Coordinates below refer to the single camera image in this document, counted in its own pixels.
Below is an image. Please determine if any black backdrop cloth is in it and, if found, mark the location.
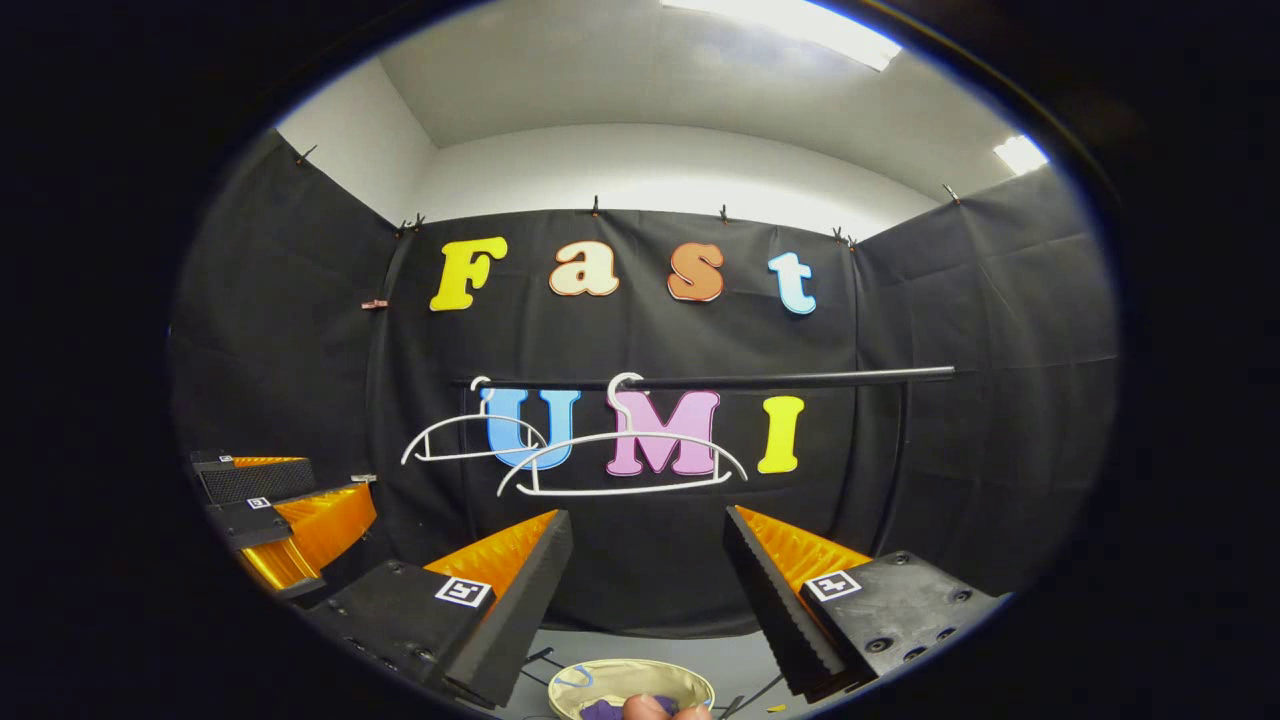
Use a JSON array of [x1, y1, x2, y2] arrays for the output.
[[170, 128, 1119, 641]]

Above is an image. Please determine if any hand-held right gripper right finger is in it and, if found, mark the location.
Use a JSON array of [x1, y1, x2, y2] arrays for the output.
[[722, 505, 1004, 701]]

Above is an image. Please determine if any black clothes rack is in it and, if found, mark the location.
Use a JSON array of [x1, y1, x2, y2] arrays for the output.
[[450, 365, 956, 719]]

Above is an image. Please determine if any cream round laundry hamper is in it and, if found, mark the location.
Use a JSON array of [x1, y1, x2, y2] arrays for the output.
[[547, 658, 716, 720]]

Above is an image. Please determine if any purple ribbed garment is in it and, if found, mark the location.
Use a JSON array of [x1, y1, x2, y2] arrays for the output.
[[580, 697, 681, 720]]

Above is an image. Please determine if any white hanger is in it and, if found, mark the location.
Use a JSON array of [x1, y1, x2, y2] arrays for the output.
[[497, 372, 749, 498], [400, 376, 549, 466]]

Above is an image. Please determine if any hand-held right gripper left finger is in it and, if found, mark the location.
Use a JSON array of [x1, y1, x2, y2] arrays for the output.
[[300, 508, 574, 711]]

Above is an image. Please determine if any small ceiling light panel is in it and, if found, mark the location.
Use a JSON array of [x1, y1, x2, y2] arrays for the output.
[[993, 135, 1049, 176]]

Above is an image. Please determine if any large ceiling light panel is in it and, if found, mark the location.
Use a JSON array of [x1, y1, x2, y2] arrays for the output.
[[660, 0, 901, 71]]

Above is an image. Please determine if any row of black clips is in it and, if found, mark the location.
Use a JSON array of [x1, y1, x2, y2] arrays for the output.
[[295, 145, 961, 251]]

